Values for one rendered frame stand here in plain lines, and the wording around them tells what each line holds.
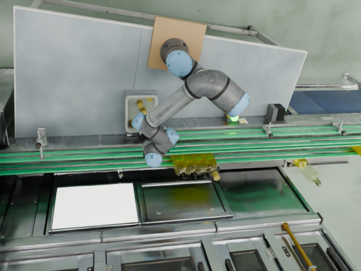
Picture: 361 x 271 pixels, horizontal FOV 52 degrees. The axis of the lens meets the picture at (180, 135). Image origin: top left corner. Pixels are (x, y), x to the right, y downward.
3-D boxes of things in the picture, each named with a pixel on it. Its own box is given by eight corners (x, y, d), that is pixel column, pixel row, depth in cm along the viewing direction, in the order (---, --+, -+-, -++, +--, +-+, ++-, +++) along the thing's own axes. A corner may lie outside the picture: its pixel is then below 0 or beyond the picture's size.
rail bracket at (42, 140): (41, 142, 207) (35, 164, 188) (37, 115, 199) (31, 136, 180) (50, 142, 208) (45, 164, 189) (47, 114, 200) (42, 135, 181)
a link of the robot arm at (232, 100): (191, 57, 189) (232, 77, 140) (211, 75, 195) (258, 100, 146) (176, 76, 190) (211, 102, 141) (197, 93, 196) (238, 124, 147)
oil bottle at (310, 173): (293, 163, 239) (313, 188, 217) (296, 155, 236) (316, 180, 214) (301, 163, 240) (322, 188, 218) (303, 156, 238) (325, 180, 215)
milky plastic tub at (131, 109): (124, 125, 216) (125, 133, 208) (124, 90, 205) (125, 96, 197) (154, 125, 219) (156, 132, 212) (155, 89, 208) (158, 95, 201)
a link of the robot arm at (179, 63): (175, 40, 183) (179, 48, 172) (195, 57, 189) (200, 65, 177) (159, 58, 187) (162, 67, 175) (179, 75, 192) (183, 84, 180)
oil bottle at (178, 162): (170, 156, 217) (177, 177, 199) (170, 147, 214) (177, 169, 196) (179, 155, 218) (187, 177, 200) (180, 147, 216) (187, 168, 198)
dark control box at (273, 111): (265, 115, 232) (271, 121, 225) (268, 103, 228) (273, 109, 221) (278, 114, 234) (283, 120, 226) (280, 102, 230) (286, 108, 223)
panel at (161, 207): (55, 190, 202) (48, 236, 173) (54, 186, 200) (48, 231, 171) (214, 180, 220) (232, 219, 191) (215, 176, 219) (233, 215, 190)
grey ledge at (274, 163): (206, 162, 237) (210, 172, 227) (207, 150, 232) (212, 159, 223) (339, 154, 256) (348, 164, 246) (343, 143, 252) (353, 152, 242)
